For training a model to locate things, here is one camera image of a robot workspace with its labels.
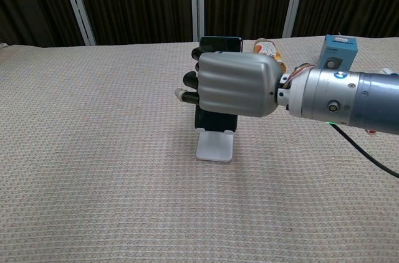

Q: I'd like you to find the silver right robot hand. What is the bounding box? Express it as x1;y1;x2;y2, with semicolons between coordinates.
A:
174;46;284;118

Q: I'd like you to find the black smartphone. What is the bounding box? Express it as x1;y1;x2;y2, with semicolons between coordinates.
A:
194;36;244;133

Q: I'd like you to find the white phone stand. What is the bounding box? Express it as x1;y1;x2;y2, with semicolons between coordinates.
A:
196;128;235;163

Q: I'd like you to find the orange drink bottle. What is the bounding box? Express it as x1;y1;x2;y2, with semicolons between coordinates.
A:
252;37;287;72

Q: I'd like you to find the blue cardboard box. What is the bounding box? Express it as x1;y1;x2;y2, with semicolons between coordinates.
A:
317;34;358;72

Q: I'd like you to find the beige woven tablecloth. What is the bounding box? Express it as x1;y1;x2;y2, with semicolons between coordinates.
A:
0;36;399;263

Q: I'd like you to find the black cable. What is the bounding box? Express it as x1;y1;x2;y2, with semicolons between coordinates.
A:
333;125;399;179

